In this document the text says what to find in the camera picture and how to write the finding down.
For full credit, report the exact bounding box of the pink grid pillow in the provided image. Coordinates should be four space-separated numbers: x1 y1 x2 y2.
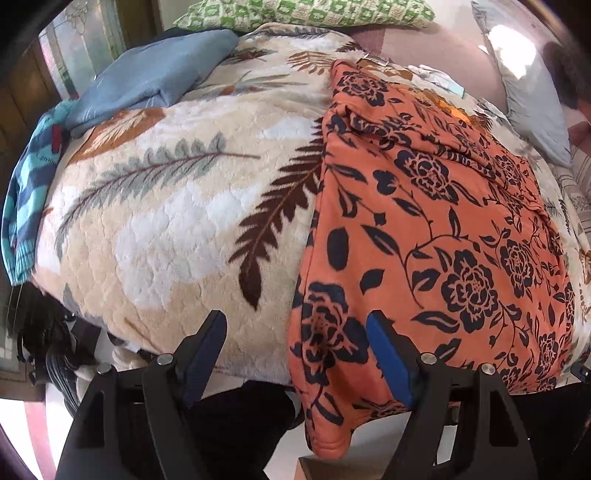
348 18 511 112

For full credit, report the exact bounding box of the teal striped knit garment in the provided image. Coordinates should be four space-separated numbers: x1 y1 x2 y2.
1 99 77 284

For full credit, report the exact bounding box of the orange floral fleece garment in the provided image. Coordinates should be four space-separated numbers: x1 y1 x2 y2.
286 59 579 462

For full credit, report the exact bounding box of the leaf print fleece blanket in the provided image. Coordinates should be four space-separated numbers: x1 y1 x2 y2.
30 23 591 386

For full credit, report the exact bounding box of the white sock with teal cuff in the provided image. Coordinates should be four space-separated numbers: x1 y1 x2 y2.
413 64 466 97

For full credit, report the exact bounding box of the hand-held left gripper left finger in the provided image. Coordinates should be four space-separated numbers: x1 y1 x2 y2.
55 310 265 480

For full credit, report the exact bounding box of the light grey pillow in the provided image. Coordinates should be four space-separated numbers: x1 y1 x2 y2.
471 0 573 168

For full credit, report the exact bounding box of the black bag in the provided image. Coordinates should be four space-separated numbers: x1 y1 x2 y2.
6 282 116 416

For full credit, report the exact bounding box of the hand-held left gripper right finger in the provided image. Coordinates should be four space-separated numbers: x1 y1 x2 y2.
367 310 539 480

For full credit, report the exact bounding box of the folded blue cloth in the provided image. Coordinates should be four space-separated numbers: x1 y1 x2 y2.
65 29 240 138

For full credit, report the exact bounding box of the green patterned pillow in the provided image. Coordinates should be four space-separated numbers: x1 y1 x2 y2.
173 0 435 32

